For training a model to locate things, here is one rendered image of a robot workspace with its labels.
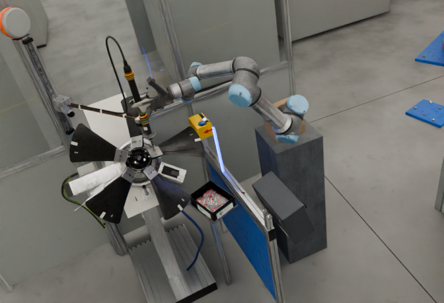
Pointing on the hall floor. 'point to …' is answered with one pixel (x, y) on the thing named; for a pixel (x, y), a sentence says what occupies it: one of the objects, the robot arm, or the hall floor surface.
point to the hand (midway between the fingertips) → (132, 103)
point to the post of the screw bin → (220, 253)
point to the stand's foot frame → (205, 286)
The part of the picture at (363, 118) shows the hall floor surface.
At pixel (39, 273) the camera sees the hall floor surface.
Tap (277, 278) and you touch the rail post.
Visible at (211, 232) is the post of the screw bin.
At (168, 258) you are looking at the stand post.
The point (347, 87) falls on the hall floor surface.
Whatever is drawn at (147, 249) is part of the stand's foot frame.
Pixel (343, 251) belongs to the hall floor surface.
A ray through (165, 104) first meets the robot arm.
